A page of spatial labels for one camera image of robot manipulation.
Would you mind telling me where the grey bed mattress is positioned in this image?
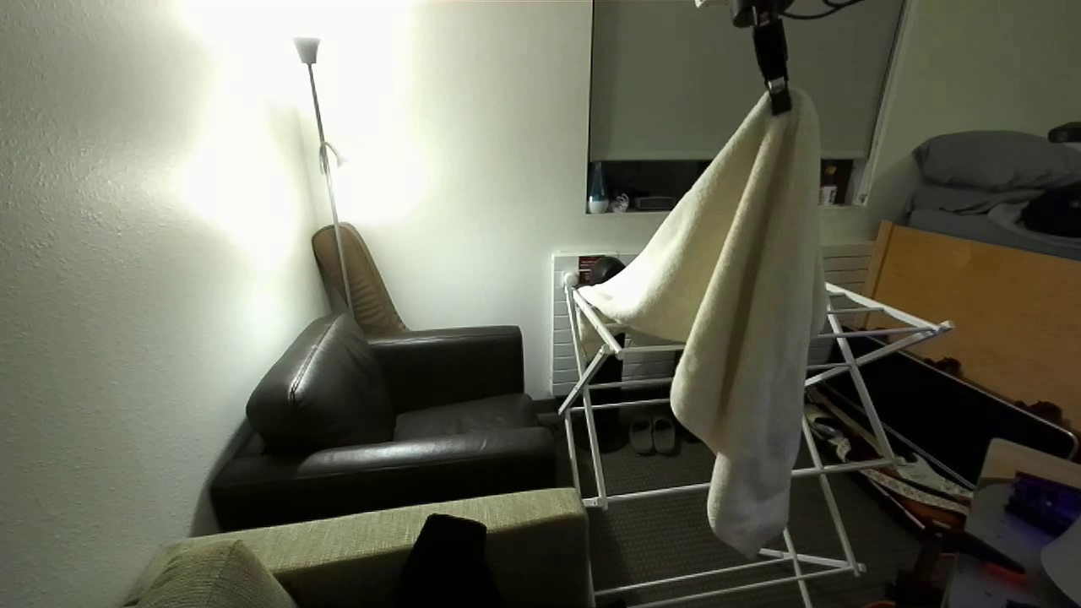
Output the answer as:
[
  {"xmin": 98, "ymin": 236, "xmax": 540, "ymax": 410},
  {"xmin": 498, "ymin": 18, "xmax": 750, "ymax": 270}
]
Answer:
[{"xmin": 907, "ymin": 183, "xmax": 1081, "ymax": 263}]

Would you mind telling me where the grey shoe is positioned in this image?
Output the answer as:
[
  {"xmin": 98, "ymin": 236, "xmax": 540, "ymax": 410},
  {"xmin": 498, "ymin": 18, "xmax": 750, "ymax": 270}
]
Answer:
[
  {"xmin": 651, "ymin": 410, "xmax": 687, "ymax": 458},
  {"xmin": 624, "ymin": 410, "xmax": 659, "ymax": 458}
]

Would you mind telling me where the white terry towel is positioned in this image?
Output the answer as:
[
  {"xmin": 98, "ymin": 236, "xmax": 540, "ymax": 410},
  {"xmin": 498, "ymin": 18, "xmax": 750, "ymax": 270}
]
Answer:
[{"xmin": 570, "ymin": 88, "xmax": 830, "ymax": 559}]

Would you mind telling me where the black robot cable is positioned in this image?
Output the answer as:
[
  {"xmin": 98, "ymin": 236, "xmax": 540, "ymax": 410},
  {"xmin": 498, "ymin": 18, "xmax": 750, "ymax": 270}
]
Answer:
[{"xmin": 773, "ymin": 0, "xmax": 863, "ymax": 25}]

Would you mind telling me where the blue purple item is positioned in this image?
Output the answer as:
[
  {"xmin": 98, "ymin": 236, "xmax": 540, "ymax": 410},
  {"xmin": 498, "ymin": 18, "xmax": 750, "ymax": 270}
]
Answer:
[{"xmin": 1002, "ymin": 468, "xmax": 1081, "ymax": 536}]

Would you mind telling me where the white floor lamp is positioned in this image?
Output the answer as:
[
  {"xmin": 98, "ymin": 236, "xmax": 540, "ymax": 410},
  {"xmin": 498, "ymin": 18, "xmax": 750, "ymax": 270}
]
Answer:
[{"xmin": 294, "ymin": 32, "xmax": 358, "ymax": 325}]

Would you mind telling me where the grey pillow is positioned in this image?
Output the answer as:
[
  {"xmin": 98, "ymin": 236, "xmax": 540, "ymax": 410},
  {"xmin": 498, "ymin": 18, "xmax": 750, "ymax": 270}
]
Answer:
[{"xmin": 913, "ymin": 127, "xmax": 1081, "ymax": 193}]

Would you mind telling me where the white metal drying rack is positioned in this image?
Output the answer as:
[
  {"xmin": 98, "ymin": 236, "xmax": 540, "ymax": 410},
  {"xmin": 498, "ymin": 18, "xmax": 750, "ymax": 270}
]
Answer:
[{"xmin": 553, "ymin": 270, "xmax": 957, "ymax": 608}]

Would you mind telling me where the black leather armchair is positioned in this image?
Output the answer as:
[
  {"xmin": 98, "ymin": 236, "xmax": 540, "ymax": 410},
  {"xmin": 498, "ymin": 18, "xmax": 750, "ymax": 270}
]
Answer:
[{"xmin": 206, "ymin": 312, "xmax": 567, "ymax": 532}]

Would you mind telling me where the black flat panel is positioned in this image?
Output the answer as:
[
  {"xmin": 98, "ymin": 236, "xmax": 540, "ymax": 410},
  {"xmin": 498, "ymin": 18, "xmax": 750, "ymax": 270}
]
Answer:
[{"xmin": 826, "ymin": 353, "xmax": 1081, "ymax": 486}]

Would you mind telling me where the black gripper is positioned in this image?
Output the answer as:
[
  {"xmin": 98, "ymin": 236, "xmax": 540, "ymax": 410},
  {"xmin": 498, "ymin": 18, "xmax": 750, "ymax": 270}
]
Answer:
[{"xmin": 733, "ymin": 0, "xmax": 797, "ymax": 119}]

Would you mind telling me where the white papers pile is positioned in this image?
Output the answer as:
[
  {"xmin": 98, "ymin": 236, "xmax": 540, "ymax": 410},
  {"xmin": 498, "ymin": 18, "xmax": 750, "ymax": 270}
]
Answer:
[{"xmin": 809, "ymin": 410, "xmax": 983, "ymax": 545}]

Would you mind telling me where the wall-mounted dark screen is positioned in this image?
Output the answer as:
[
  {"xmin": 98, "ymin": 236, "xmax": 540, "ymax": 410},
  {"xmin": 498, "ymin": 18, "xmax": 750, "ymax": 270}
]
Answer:
[{"xmin": 588, "ymin": 0, "xmax": 909, "ymax": 165}]

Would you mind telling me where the white rounded object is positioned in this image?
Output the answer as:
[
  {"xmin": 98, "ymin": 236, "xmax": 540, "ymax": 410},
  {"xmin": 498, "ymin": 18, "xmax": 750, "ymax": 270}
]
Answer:
[{"xmin": 1036, "ymin": 512, "xmax": 1081, "ymax": 608}]

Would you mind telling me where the brown cardboard box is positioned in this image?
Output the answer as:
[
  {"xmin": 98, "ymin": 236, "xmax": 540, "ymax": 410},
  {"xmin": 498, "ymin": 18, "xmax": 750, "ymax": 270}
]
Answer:
[{"xmin": 940, "ymin": 437, "xmax": 1081, "ymax": 608}]

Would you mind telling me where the orange wooden bed board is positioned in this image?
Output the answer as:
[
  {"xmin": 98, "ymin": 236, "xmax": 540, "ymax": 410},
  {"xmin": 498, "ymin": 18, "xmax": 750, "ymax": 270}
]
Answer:
[{"xmin": 865, "ymin": 220, "xmax": 1081, "ymax": 431}]

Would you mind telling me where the olive green fabric couch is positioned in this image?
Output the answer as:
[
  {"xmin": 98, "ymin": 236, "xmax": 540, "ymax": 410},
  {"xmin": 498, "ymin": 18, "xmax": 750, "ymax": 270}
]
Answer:
[{"xmin": 121, "ymin": 483, "xmax": 591, "ymax": 608}]

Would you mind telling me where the black rounded object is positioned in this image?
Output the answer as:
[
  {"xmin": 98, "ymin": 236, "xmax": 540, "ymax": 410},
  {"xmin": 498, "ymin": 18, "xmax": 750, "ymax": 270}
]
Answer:
[{"xmin": 576, "ymin": 254, "xmax": 630, "ymax": 288}]

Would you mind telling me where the black item on bed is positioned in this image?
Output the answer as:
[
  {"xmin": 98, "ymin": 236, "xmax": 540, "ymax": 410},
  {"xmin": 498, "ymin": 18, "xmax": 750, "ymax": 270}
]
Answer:
[{"xmin": 1018, "ymin": 183, "xmax": 1081, "ymax": 240}]

